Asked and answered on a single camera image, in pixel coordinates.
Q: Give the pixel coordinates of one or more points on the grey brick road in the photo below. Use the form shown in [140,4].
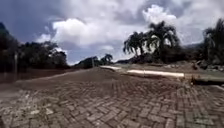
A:
[100,100]

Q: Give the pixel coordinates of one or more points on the small palm tree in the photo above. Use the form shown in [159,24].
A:
[106,58]

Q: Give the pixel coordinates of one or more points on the pair of palm trees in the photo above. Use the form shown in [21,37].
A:
[160,36]

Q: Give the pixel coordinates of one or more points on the pale concrete kerb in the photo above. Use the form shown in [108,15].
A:
[153,73]

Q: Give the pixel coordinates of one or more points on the thin pole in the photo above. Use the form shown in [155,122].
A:
[15,65]

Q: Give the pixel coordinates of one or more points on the large dark trees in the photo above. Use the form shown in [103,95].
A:
[33,55]

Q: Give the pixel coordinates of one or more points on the row of trees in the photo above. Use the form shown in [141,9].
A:
[87,62]

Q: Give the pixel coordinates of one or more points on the grey ground strip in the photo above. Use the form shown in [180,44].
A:
[206,74]

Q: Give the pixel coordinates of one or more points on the brown earth verge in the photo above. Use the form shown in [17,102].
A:
[33,74]

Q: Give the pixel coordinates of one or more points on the dark bushes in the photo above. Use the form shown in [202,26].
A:
[166,56]

